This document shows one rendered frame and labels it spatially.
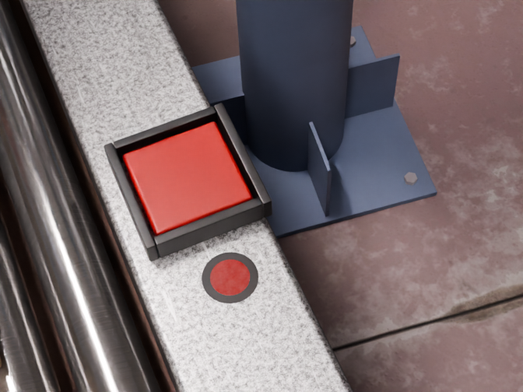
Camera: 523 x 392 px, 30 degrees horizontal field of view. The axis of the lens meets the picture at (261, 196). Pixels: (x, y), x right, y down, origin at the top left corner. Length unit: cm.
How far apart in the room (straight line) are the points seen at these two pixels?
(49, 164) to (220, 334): 15
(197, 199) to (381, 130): 116
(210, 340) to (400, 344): 101
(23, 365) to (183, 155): 15
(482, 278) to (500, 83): 39
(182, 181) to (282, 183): 108
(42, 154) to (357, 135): 114
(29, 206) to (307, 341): 18
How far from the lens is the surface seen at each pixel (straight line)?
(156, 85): 62
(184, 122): 58
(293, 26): 135
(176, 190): 56
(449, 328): 155
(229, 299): 54
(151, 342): 58
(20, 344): 55
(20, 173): 60
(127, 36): 65
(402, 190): 164
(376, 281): 157
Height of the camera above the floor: 141
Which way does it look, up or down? 59 degrees down
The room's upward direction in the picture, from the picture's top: 3 degrees counter-clockwise
